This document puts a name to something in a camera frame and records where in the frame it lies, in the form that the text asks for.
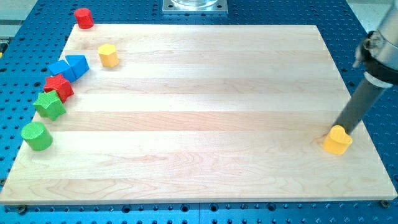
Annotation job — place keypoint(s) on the yellow heart block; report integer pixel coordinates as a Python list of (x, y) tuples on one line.
[(337, 141)]

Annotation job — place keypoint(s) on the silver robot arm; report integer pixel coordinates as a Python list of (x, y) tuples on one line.
[(378, 51)]

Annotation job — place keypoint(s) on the light wooden board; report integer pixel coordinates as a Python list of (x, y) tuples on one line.
[(197, 113)]

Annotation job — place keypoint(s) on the board stop screw left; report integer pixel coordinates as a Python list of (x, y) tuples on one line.
[(21, 209)]

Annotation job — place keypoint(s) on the board stop screw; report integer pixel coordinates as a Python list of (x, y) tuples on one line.
[(384, 203), (21, 209)]

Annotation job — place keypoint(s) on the board stop screw right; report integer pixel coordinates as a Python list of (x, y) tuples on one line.
[(384, 203)]

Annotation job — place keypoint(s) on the yellow hexagon block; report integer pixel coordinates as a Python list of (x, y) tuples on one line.
[(108, 55)]

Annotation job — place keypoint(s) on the blue triangle block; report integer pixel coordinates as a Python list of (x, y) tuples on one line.
[(78, 64)]

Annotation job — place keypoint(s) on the red star block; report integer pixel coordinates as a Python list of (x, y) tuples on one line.
[(61, 85)]

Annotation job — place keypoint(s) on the blue cube block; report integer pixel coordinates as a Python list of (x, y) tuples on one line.
[(61, 67)]

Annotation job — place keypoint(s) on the red cylinder block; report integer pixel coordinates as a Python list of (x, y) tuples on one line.
[(84, 18)]

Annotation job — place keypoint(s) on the green star block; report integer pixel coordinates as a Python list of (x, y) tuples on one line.
[(49, 105)]

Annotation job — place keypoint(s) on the green cylinder block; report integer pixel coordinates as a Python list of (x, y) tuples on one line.
[(36, 135)]

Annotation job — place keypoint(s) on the grey pusher rod tool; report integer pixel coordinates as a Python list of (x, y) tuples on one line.
[(360, 103)]

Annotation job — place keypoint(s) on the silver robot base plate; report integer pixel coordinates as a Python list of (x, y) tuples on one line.
[(195, 6)]

